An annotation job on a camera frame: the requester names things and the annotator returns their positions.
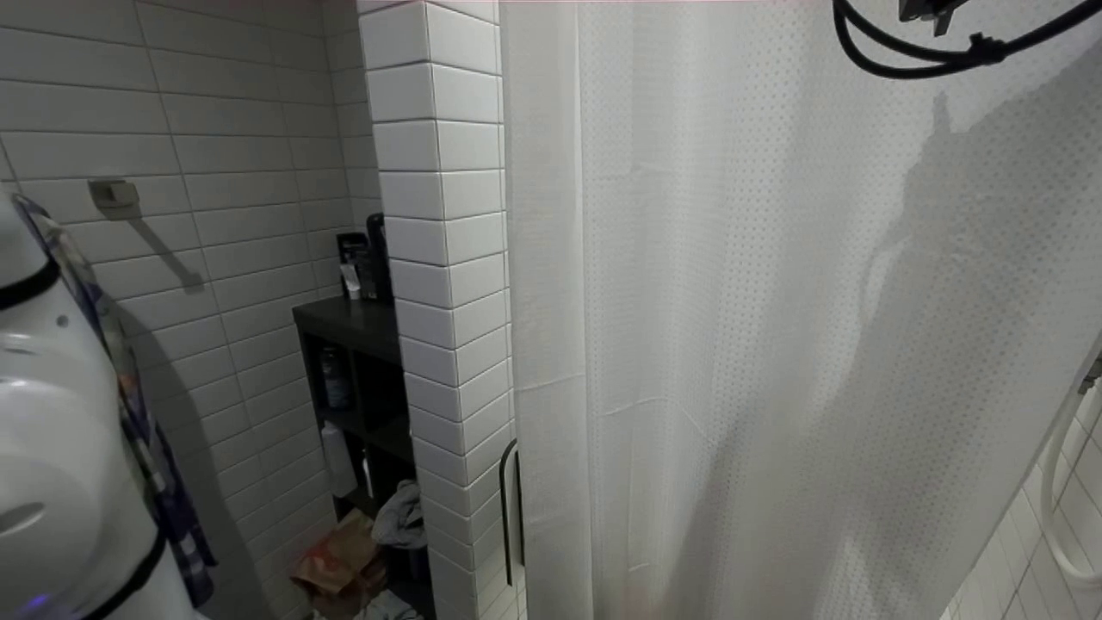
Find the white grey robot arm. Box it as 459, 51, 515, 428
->
0, 196, 200, 620

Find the dark shelf cabinet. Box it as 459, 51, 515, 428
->
293, 299, 435, 620

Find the tall dark green bottle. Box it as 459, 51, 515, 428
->
364, 214, 393, 302

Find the metal towel bar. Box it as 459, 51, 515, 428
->
90, 177, 204, 289

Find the white shower curtain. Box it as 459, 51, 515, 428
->
504, 0, 1102, 620

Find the striped blue green towel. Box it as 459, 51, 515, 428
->
11, 194, 216, 620

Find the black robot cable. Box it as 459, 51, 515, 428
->
829, 0, 1102, 84

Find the crumpled grey cloth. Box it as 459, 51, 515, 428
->
371, 480, 428, 551

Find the black door handle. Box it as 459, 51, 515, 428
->
496, 436, 526, 585

